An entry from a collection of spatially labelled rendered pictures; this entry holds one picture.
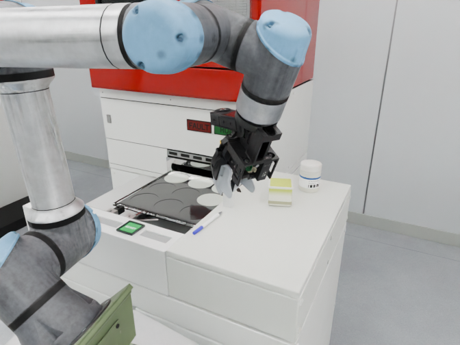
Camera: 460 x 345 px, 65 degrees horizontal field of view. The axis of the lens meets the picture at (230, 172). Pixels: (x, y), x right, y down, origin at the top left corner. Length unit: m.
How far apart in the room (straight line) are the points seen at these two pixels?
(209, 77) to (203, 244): 0.67
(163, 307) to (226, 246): 0.26
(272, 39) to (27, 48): 0.31
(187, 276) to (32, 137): 0.47
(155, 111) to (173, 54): 1.23
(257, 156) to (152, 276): 0.55
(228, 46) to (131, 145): 1.29
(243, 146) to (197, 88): 0.82
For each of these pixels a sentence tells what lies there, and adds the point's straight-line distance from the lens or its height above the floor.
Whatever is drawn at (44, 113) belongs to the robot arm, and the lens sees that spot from 0.77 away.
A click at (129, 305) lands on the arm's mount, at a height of 0.96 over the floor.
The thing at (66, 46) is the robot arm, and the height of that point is 1.47.
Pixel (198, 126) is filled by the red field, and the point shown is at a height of 1.10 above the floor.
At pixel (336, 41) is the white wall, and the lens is 2.77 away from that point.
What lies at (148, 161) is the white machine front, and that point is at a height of 0.90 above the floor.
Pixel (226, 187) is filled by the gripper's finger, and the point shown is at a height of 1.21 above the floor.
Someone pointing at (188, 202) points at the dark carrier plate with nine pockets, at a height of 0.90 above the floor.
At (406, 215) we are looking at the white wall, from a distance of 3.03.
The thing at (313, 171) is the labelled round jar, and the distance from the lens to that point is 1.21.
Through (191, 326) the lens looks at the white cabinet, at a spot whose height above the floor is 0.74.
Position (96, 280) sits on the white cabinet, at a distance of 1.21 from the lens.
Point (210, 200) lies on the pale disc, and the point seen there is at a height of 0.90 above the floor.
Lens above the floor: 1.49
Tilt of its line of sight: 22 degrees down
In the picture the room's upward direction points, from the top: straight up
